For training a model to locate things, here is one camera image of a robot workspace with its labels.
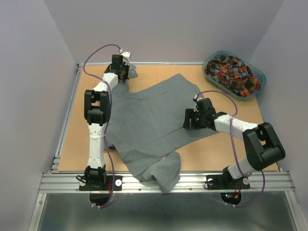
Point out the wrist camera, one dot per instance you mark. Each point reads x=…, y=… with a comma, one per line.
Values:
x=126, y=56
x=197, y=99

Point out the aluminium front rail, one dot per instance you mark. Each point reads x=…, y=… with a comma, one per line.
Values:
x=189, y=182

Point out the aluminium back rail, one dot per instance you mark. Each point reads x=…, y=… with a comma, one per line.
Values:
x=151, y=63

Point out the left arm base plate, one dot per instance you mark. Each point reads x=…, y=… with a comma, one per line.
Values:
x=116, y=182

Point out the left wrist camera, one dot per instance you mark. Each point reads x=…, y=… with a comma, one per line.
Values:
x=126, y=56

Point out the teal plastic basket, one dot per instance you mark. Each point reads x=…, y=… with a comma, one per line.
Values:
x=256, y=73

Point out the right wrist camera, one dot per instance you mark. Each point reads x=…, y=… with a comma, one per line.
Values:
x=197, y=99

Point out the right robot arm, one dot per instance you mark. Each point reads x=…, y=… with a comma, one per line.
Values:
x=262, y=145

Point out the grey long sleeve shirt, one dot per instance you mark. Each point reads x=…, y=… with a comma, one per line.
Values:
x=146, y=127

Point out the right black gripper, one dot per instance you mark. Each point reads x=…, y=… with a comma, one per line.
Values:
x=189, y=113

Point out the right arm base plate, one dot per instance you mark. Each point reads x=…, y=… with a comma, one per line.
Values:
x=225, y=183

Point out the aluminium rail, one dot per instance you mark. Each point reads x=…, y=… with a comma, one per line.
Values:
x=189, y=182
x=151, y=63

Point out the plaid long sleeve shirt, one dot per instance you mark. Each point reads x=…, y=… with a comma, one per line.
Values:
x=232, y=74

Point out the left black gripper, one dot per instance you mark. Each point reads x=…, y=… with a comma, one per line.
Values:
x=125, y=77

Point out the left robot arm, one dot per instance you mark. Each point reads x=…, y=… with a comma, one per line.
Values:
x=97, y=113

